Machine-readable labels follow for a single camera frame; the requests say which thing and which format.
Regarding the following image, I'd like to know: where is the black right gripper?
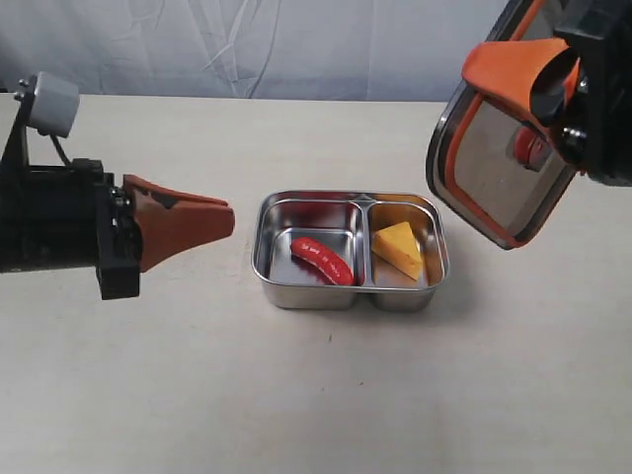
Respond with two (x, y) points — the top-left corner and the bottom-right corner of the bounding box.
(461, 1), (631, 187)

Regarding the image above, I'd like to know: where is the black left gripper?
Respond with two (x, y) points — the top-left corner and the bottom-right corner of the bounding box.
(1, 159), (235, 300)

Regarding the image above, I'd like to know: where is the transparent lid with orange seal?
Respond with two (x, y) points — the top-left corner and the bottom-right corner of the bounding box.
(425, 0), (584, 252)

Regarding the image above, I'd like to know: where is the red toy sausage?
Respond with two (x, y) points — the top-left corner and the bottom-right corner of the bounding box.
(290, 237), (355, 286)

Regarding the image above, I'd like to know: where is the yellow cheese wedge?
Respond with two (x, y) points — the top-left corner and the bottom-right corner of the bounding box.
(371, 221), (424, 280)

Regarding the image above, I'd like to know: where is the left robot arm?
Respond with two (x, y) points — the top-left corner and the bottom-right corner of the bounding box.
(1, 72), (235, 300)

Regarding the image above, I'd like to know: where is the steel two-compartment lunch box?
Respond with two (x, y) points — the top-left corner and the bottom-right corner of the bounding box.
(252, 190), (450, 312)

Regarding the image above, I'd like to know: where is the pale blue backdrop cloth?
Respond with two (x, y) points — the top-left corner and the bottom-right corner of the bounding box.
(1, 1), (504, 102)

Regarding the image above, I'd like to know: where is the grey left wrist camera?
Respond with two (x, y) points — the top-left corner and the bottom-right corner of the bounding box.
(14, 71), (80, 138)

